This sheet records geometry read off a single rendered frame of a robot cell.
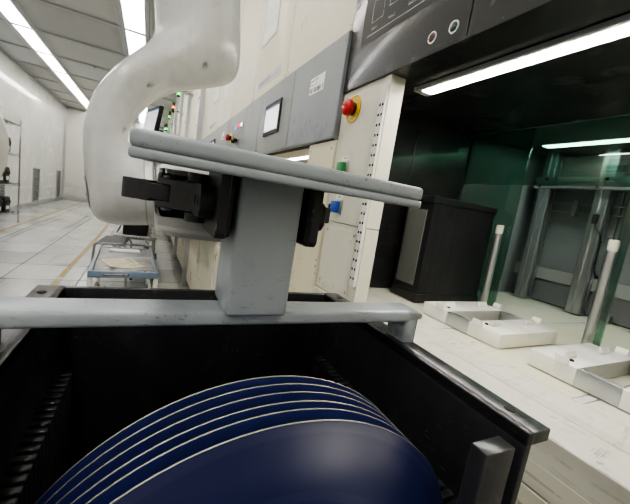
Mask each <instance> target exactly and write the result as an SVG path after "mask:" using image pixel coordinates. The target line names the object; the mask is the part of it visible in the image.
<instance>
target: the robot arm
mask: <svg viewBox="0 0 630 504"><path fill-rule="evenodd" d="M154 7H155V32H154V35H153V37H152V38H151V40H150V41H149V42H148V43H146V44H145V45H144V46H142V47H141V48H139V49H138V50H136V51H135V52H133V53H132V54H130V55H129V56H127V57H126V58H125V59H123V60H122V61H121V62H120V63H118V64H117V65H116V66H115V67H114V68H113V69H112V70H111V71H110V72H109V73H108V74H107V75H106V76H105V77H104V78H103V80H102V81H101V82H100V84H99V85H98V87H97V88H96V90H95V91H94V93H93V95H92V97H91V99H90V101H89V104H88V106H87V110H86V113H85V119H84V126H83V158H84V173H85V175H84V180H85V185H86V197H87V199H88V205H89V208H90V209H91V211H92V213H93V215H94V216H95V217H96V218H97V219H99V220H100V221H102V222H105V223H109V224H115V225H155V226H156V228H157V229H158V230H159V231H160V232H162V233H163V234H165V235H169V236H173V237H179V238H187V239H196V240H206V241H217V242H221V239H224V238H226V237H229V234H230V227H231V218H232V209H233V201H234V193H235V185H236V176H232V175H227V174H221V173H216V172H210V171H209V172H206V171H201V170H195V169H189V168H184V167H178V166H173V165H167V164H161V163H156V162H150V161H144V160H142V159H137V158H132V157H130V156H129V155H128V148H129V147H130V146H132V145H131V143H130V140H129V137H130V130H131V128H133V127H134V126H135V123H136V121H137V119H138V117H139V116H140V114H141V113H142V112H143V111H144V110H145V109H146V108H147V107H148V106H149V105H151V104H152V103H153V102H155V101H157V100H158V99H160V98H163V97H165V96H168V95H171V94H174V93H179V92H184V91H191V90H198V89H207V88H215V87H220V86H224V85H227V84H229V83H231V82H232V81H233V80H234V79H235V77H236V76H237V73H238V70H239V64H240V47H241V0H154ZM8 155H9V138H8V132H7V128H6V125H5V122H4V119H3V117H2V115H1V113H0V178H1V177H2V174H3V172H4V170H5V168H6V164H7V161H8ZM154 169H155V178H154ZM323 199H324V192H322V191H316V190H311V189H305V188H304V193H303V199H302V206H301V213H300V219H299V226H298V232H297V239H296V243H298V244H300V245H302V246H305V247H315V245H316V243H317V237H318V231H321V230H322V228H323V226H324V223H329V218H330V212H331V208H328V207H325V205H324V204H323Z"/></svg>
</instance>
